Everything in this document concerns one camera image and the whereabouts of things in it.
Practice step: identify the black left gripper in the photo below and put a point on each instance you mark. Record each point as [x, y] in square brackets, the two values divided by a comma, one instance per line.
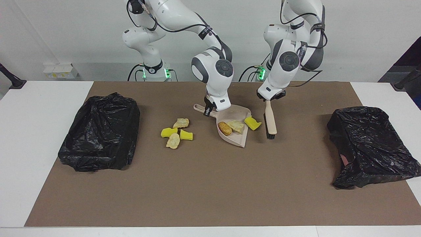
[268, 99]

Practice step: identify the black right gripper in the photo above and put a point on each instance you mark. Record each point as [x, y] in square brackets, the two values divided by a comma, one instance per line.
[209, 102]

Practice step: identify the beige hand brush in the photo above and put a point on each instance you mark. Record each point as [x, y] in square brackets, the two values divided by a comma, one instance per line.
[270, 120]

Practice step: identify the brown croquette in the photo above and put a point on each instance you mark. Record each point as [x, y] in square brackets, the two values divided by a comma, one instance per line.
[225, 128]

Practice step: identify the pale bread chunk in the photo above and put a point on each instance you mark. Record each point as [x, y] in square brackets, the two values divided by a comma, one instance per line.
[181, 123]
[236, 126]
[173, 141]

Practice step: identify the beige plastic dustpan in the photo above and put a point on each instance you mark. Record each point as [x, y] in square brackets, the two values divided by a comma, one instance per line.
[235, 113]

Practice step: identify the yellow sponge piece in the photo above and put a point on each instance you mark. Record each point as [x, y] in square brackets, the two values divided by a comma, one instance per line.
[252, 123]
[168, 132]
[186, 135]

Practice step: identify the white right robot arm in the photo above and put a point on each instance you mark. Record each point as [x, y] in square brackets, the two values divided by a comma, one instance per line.
[213, 69]

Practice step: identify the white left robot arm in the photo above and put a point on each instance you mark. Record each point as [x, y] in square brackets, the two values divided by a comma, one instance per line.
[287, 62]

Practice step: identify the bin with black bag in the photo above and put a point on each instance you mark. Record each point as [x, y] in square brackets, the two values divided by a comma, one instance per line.
[371, 144]
[98, 131]

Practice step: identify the brown table mat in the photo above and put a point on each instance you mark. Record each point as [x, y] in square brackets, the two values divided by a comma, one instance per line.
[210, 207]

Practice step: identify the black clamp stand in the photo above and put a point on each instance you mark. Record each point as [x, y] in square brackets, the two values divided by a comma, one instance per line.
[403, 85]
[16, 84]

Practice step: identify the dark background equipment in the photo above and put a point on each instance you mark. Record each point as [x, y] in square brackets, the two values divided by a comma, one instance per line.
[411, 56]

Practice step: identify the white wall socket box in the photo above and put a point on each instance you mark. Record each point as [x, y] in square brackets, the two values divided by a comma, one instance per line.
[59, 70]

